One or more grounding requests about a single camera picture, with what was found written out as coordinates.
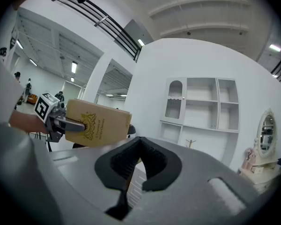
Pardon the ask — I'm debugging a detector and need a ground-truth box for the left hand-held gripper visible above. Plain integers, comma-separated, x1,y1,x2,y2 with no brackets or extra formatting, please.
34,92,86,143

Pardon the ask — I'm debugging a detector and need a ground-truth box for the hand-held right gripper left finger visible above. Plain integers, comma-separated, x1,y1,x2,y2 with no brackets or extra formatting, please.
95,136,142,220

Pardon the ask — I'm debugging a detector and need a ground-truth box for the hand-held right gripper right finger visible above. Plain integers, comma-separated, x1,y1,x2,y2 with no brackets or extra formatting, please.
140,136,183,192

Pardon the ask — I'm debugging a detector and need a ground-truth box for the tan hardcover book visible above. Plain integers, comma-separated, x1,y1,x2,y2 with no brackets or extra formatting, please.
65,99,133,148

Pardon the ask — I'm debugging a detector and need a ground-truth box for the person's left forearm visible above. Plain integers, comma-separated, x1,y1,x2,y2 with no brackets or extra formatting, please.
8,109,49,135

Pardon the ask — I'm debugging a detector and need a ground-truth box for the white shelf hutch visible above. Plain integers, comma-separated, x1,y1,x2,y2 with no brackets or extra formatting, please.
159,76,240,165

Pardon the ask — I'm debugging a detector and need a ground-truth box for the white arched cabinet door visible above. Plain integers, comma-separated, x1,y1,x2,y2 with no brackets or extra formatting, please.
164,77,187,122

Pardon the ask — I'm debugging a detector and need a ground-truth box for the person's white printed shirt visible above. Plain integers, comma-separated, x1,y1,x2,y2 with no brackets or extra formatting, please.
0,6,26,126

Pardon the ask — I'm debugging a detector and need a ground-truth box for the pink flower ornament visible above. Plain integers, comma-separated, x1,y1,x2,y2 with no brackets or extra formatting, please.
242,148,256,171

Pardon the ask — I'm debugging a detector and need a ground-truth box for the white oval vanity mirror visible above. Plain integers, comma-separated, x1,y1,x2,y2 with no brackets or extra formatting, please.
256,108,278,159

